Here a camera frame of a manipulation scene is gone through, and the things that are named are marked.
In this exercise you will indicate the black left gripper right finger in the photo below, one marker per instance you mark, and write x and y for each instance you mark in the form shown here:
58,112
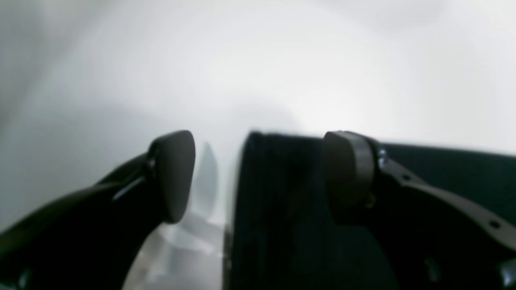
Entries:
433,239

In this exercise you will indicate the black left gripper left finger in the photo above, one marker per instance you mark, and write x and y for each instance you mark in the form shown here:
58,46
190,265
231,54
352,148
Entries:
89,239

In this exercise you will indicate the black T-shirt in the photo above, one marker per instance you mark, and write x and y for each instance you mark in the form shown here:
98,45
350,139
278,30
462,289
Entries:
283,236

